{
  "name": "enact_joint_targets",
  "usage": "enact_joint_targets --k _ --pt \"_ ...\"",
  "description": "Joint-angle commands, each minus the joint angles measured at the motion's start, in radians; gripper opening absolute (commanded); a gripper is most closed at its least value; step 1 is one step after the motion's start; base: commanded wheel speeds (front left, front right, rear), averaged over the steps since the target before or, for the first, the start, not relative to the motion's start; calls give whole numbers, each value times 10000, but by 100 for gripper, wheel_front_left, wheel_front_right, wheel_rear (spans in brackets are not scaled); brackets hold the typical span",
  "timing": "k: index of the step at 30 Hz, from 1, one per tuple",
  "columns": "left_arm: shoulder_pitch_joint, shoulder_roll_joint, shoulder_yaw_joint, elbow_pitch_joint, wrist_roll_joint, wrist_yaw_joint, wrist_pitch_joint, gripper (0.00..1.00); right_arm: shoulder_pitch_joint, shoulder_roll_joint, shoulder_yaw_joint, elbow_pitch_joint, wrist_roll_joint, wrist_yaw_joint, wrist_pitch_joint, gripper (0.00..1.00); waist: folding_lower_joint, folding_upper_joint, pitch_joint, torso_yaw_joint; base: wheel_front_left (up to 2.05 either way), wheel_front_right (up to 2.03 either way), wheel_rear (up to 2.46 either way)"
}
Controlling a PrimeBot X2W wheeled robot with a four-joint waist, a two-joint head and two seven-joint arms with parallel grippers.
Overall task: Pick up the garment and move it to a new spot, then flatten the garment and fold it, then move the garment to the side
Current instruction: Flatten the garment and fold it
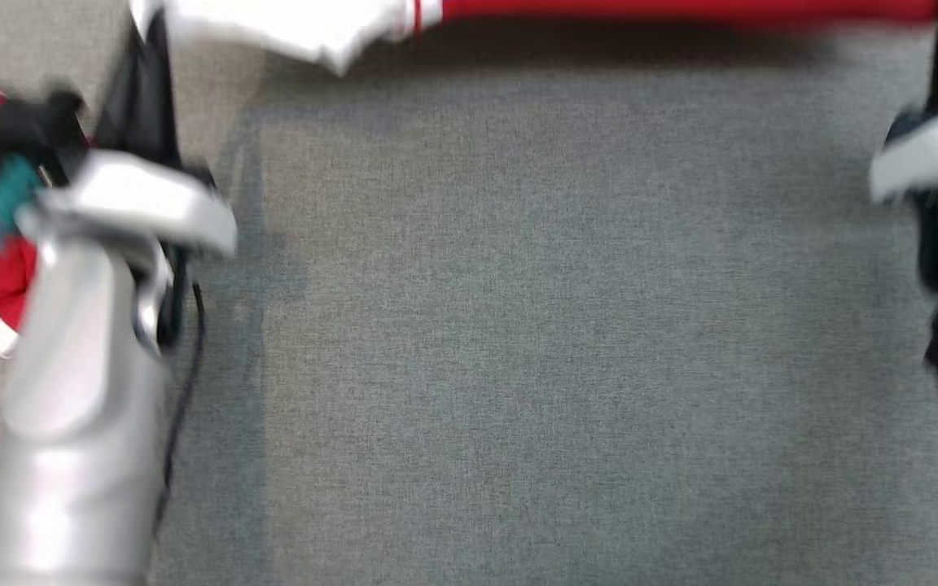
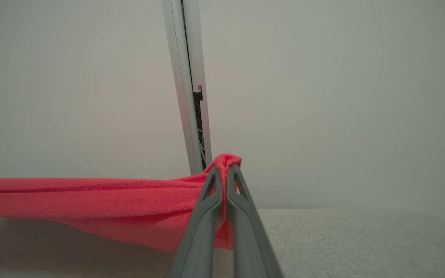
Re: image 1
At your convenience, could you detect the teal left camera cable plug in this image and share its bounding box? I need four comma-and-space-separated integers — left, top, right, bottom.
0, 153, 43, 249

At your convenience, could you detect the red garment striped white collar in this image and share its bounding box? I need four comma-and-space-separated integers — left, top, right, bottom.
129, 0, 938, 76

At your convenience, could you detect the thin black cable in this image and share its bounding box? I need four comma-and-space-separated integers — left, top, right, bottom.
150, 281, 207, 534

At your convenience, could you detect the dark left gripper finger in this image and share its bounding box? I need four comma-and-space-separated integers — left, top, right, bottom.
94, 16, 152, 155
151, 15, 182, 160

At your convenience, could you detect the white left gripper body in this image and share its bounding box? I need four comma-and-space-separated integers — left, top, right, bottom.
17, 151, 239, 258

